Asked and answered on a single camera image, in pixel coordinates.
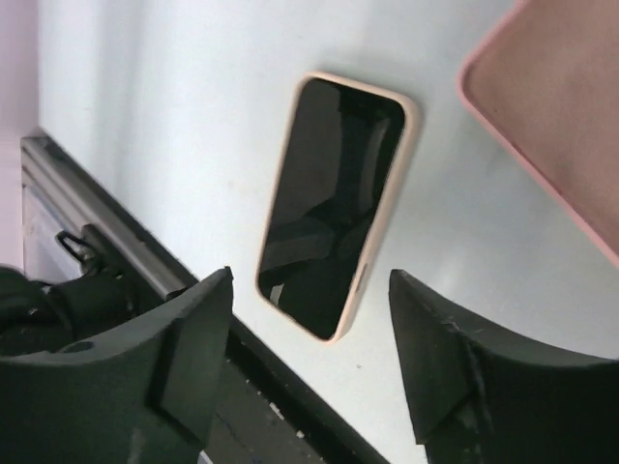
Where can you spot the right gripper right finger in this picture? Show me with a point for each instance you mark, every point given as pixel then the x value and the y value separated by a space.
pixel 480 393

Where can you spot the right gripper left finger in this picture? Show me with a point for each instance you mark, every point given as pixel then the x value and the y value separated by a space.
pixel 142 392

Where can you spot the pink phone case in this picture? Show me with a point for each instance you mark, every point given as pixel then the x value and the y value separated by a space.
pixel 544 83

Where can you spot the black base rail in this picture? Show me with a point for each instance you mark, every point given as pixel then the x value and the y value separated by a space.
pixel 266 413

